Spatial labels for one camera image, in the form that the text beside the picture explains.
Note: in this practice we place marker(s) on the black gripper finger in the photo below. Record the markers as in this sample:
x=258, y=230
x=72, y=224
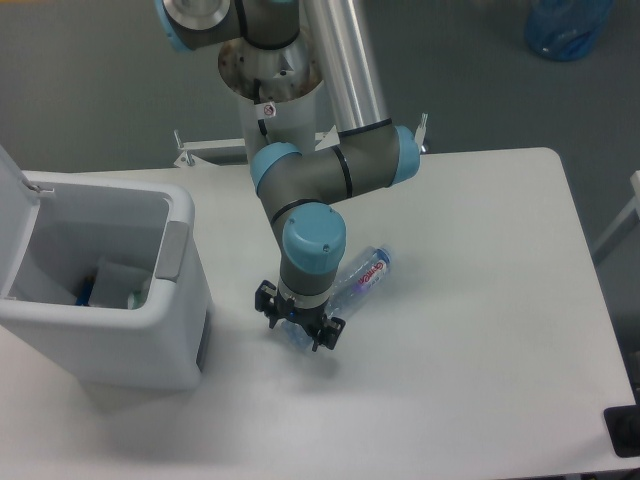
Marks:
x=265, y=301
x=329, y=333

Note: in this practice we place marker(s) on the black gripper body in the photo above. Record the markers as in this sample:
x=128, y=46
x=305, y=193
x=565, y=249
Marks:
x=312, y=320

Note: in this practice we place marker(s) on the white paper trash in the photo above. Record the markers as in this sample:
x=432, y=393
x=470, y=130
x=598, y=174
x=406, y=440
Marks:
x=120, y=286

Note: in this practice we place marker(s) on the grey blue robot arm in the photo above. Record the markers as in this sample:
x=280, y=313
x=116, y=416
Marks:
x=317, y=132

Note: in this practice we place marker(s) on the white trash can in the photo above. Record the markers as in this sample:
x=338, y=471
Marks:
x=54, y=230

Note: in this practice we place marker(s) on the clear plastic water bottle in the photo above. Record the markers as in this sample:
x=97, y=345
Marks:
x=346, y=289

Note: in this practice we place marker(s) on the blue snack wrapper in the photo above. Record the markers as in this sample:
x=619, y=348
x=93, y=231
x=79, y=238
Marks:
x=85, y=292

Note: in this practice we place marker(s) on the black device at table edge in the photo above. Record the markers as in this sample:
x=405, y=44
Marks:
x=623, y=427

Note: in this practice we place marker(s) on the white furniture piece right edge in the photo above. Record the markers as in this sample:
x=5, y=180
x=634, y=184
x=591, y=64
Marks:
x=620, y=227

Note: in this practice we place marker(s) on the blue plastic bag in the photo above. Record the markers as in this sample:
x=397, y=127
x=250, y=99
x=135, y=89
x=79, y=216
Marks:
x=565, y=30

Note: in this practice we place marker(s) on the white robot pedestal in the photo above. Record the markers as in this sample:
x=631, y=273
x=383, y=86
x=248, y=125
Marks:
x=276, y=88

